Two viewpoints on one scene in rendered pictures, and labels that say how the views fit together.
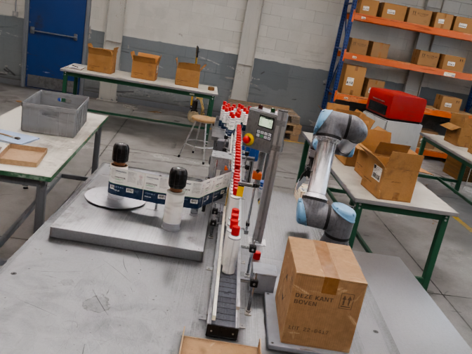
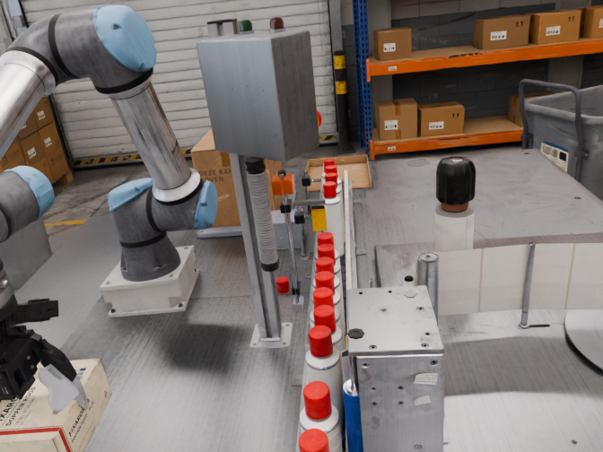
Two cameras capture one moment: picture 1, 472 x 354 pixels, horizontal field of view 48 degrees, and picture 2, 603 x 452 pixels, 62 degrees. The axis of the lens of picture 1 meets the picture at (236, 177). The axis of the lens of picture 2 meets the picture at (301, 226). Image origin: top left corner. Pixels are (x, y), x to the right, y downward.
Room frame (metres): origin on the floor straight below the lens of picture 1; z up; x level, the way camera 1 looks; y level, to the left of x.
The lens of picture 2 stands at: (3.34, 0.08, 1.52)
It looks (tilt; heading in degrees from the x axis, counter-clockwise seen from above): 25 degrees down; 189
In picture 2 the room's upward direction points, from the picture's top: 6 degrees counter-clockwise
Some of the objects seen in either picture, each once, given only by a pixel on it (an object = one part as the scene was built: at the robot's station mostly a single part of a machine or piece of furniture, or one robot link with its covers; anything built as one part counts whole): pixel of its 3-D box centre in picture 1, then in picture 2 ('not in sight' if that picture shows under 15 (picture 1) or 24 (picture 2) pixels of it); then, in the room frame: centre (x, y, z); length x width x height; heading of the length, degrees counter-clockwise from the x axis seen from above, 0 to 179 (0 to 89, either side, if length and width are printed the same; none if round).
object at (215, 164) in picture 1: (219, 177); (388, 394); (2.81, 0.09, 1.01); 0.14 x 0.13 x 0.26; 2
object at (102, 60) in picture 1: (101, 57); not in sight; (7.72, 2.22, 0.97); 0.47 x 0.41 x 0.37; 2
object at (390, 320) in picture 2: (222, 154); (390, 317); (2.81, 0.10, 1.14); 0.14 x 0.11 x 0.01; 2
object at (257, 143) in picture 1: (265, 130); (260, 94); (2.50, -0.10, 1.38); 0.17 x 0.10 x 0.19; 57
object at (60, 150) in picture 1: (31, 182); not in sight; (3.81, 1.54, 0.40); 1.90 x 0.75 x 0.80; 6
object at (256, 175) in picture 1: (245, 200); (304, 242); (2.40, -0.07, 1.05); 0.10 x 0.04 x 0.33; 92
